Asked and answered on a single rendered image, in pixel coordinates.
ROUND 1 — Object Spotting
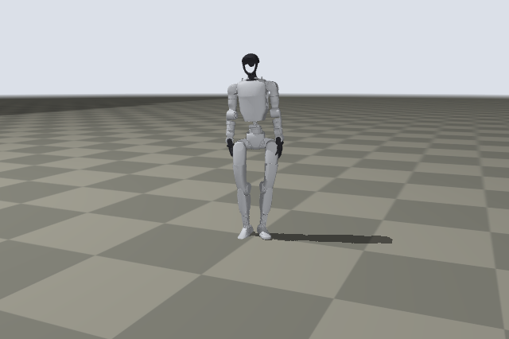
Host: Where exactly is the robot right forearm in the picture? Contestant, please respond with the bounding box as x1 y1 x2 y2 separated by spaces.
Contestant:
226 115 235 143

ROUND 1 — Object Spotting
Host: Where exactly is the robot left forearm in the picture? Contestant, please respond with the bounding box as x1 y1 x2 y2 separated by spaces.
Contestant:
272 109 284 142

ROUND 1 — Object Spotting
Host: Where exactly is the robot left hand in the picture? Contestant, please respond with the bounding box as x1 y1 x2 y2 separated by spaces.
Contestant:
275 137 284 158

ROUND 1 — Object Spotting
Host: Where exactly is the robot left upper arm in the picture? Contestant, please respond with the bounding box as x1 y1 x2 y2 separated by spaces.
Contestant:
265 81 279 118

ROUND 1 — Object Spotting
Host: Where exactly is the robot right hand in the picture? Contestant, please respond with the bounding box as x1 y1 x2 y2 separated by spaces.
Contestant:
227 138 234 157

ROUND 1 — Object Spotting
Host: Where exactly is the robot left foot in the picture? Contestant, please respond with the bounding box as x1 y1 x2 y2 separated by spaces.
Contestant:
257 224 271 240

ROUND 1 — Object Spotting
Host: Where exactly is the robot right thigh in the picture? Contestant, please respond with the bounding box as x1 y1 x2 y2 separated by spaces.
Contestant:
233 138 251 195

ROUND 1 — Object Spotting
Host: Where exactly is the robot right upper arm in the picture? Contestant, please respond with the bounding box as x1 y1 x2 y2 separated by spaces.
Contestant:
227 84 238 120

